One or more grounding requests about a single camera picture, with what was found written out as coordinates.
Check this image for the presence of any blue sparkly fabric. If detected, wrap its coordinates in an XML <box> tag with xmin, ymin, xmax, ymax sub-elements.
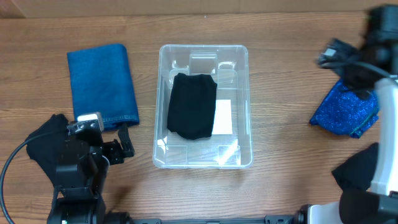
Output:
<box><xmin>309</xmin><ymin>80</ymin><xmax>379</xmax><ymax>139</ymax></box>

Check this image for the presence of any blue towel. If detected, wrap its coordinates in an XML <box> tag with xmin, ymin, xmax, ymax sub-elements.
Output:
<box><xmin>67</xmin><ymin>44</ymin><xmax>139</xmax><ymax>131</ymax></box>

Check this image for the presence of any large black cloth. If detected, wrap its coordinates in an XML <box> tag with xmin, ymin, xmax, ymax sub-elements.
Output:
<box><xmin>167</xmin><ymin>73</ymin><xmax>217</xmax><ymax>140</ymax></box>

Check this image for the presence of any small black cloth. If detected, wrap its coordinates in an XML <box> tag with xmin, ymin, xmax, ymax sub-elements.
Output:
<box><xmin>331</xmin><ymin>142</ymin><xmax>379</xmax><ymax>191</ymax></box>

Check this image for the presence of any clear plastic storage bin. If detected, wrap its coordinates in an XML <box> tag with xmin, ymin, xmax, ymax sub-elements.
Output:
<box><xmin>153</xmin><ymin>44</ymin><xmax>254</xmax><ymax>169</ymax></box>

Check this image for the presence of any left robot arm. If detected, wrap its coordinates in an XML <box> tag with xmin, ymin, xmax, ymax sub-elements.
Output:
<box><xmin>47</xmin><ymin>121</ymin><xmax>135</xmax><ymax>224</ymax></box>

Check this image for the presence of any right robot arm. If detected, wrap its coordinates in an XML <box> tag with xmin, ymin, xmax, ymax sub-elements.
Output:
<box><xmin>290</xmin><ymin>4</ymin><xmax>397</xmax><ymax>223</ymax></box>

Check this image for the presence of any white label in bin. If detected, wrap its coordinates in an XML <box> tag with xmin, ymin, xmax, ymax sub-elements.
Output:
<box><xmin>212</xmin><ymin>100</ymin><xmax>233</xmax><ymax>135</ymax></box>

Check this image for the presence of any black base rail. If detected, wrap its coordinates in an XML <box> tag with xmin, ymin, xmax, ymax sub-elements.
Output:
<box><xmin>128</xmin><ymin>215</ymin><xmax>295</xmax><ymax>224</ymax></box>

